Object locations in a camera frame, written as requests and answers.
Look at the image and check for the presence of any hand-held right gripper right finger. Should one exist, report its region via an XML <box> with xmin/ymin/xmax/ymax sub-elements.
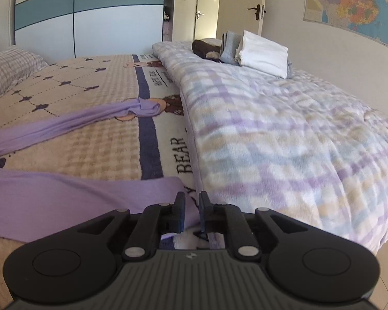
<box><xmin>198</xmin><ymin>191</ymin><xmax>311</xmax><ymax>262</ymax></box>

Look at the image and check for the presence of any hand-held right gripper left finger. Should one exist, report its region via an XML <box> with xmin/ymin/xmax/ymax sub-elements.
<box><xmin>74</xmin><ymin>191</ymin><xmax>186</xmax><ymax>262</ymax></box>

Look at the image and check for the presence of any light purple garment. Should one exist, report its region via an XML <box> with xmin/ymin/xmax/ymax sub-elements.
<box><xmin>0</xmin><ymin>98</ymin><xmax>201</xmax><ymax>243</ymax></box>

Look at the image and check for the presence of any plaid fleece blanket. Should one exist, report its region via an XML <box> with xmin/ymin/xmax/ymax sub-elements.
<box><xmin>152</xmin><ymin>40</ymin><xmax>388</xmax><ymax>252</ymax></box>

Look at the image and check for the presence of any beige bear-pattern bed blanket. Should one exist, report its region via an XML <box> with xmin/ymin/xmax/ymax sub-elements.
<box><xmin>0</xmin><ymin>53</ymin><xmax>207</xmax><ymax>304</ymax></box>

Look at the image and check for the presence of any dark brown folded cloth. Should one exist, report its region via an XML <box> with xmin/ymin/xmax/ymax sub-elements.
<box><xmin>192</xmin><ymin>39</ymin><xmax>225</xmax><ymax>63</ymax></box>

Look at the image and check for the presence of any grey folded cloth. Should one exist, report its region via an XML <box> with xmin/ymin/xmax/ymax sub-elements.
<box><xmin>220</xmin><ymin>31</ymin><xmax>293</xmax><ymax>78</ymax></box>

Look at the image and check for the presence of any white folded cloth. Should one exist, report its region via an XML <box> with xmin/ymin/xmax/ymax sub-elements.
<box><xmin>234</xmin><ymin>30</ymin><xmax>289</xmax><ymax>79</ymax></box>

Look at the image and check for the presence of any blue and white wardrobe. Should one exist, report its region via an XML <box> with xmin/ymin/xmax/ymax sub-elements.
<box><xmin>10</xmin><ymin>0</ymin><xmax>177</xmax><ymax>60</ymax></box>

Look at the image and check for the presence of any plaid pillow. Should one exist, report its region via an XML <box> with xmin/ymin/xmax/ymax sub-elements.
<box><xmin>0</xmin><ymin>46</ymin><xmax>49</xmax><ymax>104</ymax></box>

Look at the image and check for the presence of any door with silver handle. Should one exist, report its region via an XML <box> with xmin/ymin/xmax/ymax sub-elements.
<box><xmin>196</xmin><ymin>0</ymin><xmax>222</xmax><ymax>41</ymax></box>

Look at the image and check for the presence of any door with black handle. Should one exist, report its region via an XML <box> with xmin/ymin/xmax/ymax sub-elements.
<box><xmin>217</xmin><ymin>0</ymin><xmax>267</xmax><ymax>39</ymax></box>

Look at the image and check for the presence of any wall map poster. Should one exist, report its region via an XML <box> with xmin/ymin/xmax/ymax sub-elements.
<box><xmin>302</xmin><ymin>0</ymin><xmax>388</xmax><ymax>55</ymax></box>

